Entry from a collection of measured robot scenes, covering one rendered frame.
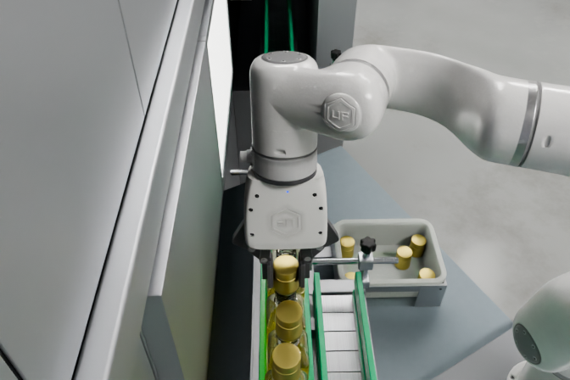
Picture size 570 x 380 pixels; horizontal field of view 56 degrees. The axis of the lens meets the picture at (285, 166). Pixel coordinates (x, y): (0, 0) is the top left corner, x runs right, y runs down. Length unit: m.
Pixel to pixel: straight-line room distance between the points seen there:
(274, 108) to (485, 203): 2.06
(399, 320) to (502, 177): 1.61
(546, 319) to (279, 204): 0.38
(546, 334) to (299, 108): 0.45
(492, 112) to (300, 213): 0.24
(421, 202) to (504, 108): 1.96
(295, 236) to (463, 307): 0.66
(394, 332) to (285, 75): 0.74
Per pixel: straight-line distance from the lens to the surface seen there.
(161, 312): 0.56
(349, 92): 0.52
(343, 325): 1.02
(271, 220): 0.64
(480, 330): 1.23
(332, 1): 1.61
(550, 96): 0.55
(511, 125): 0.53
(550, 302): 0.77
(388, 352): 1.15
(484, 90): 0.55
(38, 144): 0.35
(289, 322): 0.69
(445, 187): 2.58
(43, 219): 0.35
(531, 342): 0.84
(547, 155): 0.55
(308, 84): 0.54
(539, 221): 2.57
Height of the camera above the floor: 1.75
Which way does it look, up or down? 43 degrees down
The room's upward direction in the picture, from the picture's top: straight up
